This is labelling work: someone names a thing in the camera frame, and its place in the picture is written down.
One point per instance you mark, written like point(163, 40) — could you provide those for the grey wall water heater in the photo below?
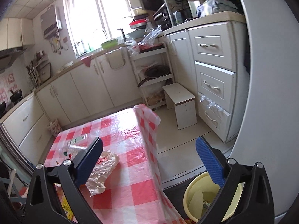
point(50, 22)

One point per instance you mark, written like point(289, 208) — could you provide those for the red white checkered tablecloth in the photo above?
point(133, 191)

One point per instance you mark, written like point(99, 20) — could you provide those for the black microwave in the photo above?
point(151, 5)

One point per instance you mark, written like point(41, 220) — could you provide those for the white drawer cabinet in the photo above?
point(222, 79)

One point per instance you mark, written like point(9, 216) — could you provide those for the floral small waste basket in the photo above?
point(54, 128)

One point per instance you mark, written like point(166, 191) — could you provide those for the black cooking pot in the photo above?
point(16, 96)

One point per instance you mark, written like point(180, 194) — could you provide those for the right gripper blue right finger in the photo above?
point(213, 160)

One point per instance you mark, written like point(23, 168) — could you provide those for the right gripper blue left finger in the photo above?
point(85, 161)

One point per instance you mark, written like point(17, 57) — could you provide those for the yellow plastic trash bin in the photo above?
point(199, 195)

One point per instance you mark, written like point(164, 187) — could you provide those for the white lower kitchen cabinets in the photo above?
point(83, 92)

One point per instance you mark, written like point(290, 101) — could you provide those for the green plastic basin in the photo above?
point(109, 44)

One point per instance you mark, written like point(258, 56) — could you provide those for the white kettle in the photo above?
point(193, 5)

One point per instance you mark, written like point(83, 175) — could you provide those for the black frying pan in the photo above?
point(153, 72)

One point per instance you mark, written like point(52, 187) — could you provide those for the small white step stool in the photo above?
point(183, 102)

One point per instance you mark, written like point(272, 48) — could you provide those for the white kitchen trolley rack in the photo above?
point(151, 92)

